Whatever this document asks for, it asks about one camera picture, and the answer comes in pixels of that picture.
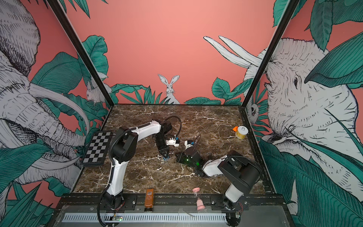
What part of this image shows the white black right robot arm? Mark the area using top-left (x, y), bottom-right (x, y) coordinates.
top-left (176, 146), bottom-right (262, 204)

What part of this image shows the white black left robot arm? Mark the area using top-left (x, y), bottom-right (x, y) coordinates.
top-left (101, 120), bottom-right (172, 210)

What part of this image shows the orange rectangular device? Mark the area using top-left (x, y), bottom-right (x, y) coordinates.
top-left (144, 188), bottom-right (154, 212)

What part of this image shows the pink hourglass timer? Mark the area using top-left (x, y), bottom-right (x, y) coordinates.
top-left (192, 187), bottom-right (205, 211)

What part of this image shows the black white checkerboard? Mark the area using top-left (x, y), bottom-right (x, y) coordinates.
top-left (82, 131), bottom-right (113, 166)

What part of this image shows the white ventilated strip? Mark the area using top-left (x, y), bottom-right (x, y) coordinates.
top-left (61, 212), bottom-right (226, 224)

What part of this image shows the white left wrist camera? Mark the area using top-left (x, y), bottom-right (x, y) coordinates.
top-left (166, 137), bottom-right (180, 147)

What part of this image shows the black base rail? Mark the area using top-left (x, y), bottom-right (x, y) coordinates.
top-left (55, 193), bottom-right (286, 211)

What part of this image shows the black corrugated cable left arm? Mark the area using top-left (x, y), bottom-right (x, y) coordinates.
top-left (97, 115), bottom-right (182, 227)

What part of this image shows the black corner frame post left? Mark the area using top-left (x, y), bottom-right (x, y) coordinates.
top-left (47, 0), bottom-right (114, 108)

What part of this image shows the black corner frame post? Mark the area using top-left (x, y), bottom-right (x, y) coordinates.
top-left (242, 0), bottom-right (299, 108)
top-left (47, 0), bottom-right (114, 108)

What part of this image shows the black corner frame post right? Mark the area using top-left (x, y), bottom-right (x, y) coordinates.
top-left (242, 0), bottom-right (299, 108)

